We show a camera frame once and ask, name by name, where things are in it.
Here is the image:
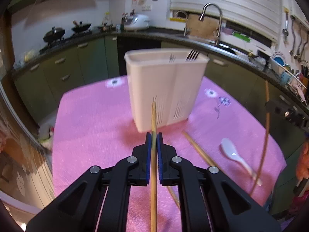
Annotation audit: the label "white plastic utensil holder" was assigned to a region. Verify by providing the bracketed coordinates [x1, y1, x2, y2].
[124, 48, 210, 132]

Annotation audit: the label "white rice cooker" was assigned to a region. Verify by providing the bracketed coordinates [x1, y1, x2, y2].
[124, 14, 150, 32]

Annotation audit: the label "pink floral tablecloth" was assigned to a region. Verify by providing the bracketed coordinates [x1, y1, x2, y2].
[51, 75, 287, 232]

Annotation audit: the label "small pot on counter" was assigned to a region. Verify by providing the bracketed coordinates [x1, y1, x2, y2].
[97, 23, 113, 32]

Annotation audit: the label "green lower cabinets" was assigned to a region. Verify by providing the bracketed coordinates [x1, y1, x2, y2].
[11, 33, 309, 213]

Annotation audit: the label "wooden chopstick dark tip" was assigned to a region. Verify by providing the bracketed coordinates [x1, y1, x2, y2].
[249, 79, 271, 198]

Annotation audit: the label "floral glass sliding door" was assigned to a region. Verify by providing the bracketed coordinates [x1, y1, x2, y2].
[1, 87, 54, 209]

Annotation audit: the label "black pan with handle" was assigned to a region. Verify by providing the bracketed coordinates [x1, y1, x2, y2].
[72, 20, 91, 34]

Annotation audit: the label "white ceramic spoon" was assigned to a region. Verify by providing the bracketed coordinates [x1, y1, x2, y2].
[221, 138, 262, 186]

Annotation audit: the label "wooden cutting board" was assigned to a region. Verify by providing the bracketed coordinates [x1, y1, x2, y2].
[186, 14, 219, 41]

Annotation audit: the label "white window blind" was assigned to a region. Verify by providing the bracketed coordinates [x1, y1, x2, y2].
[170, 0, 281, 43]

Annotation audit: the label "person's right hand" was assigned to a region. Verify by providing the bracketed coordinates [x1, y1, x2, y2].
[295, 140, 309, 180]

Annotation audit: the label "black plastic fork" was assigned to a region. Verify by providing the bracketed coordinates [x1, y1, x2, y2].
[186, 49, 199, 62]

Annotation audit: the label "chrome kitchen faucet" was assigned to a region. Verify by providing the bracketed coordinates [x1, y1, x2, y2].
[197, 3, 223, 46]

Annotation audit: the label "dish rack with dishes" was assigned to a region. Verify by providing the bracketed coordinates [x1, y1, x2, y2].
[269, 51, 307, 103]

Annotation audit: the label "black wok with lid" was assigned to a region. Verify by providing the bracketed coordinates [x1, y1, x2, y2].
[43, 27, 65, 44]

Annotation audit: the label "hanging ladle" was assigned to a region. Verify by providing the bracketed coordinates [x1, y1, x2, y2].
[282, 7, 289, 41]

